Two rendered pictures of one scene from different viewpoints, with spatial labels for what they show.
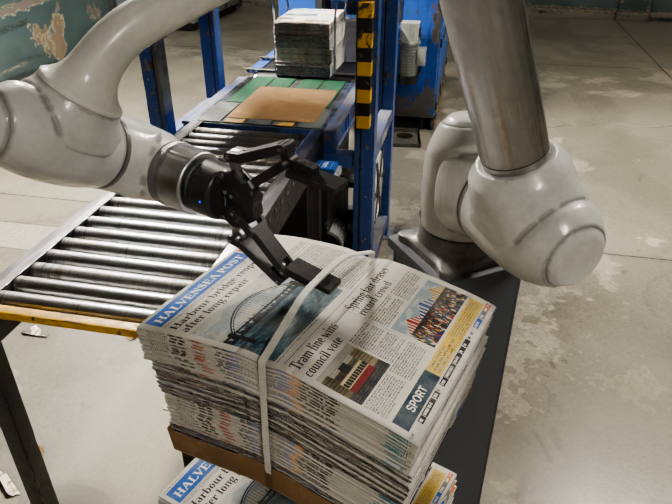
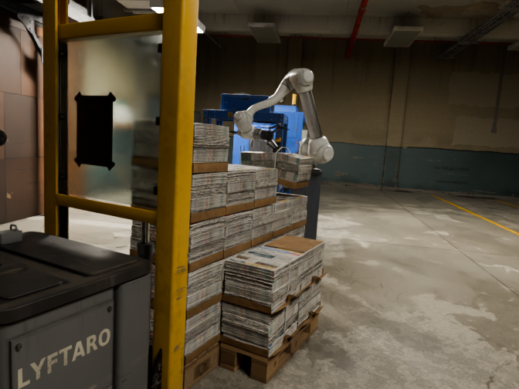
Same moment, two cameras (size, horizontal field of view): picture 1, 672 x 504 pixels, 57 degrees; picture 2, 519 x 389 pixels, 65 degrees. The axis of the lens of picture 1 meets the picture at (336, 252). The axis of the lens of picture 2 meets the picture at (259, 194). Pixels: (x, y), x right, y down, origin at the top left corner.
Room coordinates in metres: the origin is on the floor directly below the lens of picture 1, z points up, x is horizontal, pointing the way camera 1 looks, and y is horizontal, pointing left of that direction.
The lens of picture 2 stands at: (-2.40, 0.38, 1.23)
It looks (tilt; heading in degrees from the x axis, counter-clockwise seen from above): 8 degrees down; 356
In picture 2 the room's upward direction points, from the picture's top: 4 degrees clockwise
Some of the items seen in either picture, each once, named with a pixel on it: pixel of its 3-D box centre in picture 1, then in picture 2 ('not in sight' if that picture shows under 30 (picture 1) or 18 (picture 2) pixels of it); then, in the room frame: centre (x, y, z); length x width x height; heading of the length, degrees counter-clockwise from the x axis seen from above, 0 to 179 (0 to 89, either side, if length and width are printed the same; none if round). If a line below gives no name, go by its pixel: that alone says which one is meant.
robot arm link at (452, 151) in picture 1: (469, 172); (309, 150); (1.04, -0.25, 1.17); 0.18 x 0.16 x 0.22; 20
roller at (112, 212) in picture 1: (171, 221); not in sight; (1.59, 0.48, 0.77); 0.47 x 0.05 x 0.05; 78
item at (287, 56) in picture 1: (311, 41); (252, 161); (3.27, 0.13, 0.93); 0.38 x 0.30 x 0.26; 168
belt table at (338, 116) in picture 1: (281, 109); not in sight; (2.71, 0.25, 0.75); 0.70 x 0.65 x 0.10; 168
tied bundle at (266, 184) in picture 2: not in sight; (241, 184); (0.14, 0.33, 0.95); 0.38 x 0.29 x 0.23; 58
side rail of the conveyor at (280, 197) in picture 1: (267, 220); not in sight; (1.66, 0.21, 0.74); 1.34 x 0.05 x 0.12; 168
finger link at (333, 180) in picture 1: (316, 178); not in sight; (0.66, 0.02, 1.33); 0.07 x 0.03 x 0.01; 58
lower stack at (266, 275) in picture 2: not in sight; (276, 298); (-0.10, 0.08, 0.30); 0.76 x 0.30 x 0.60; 148
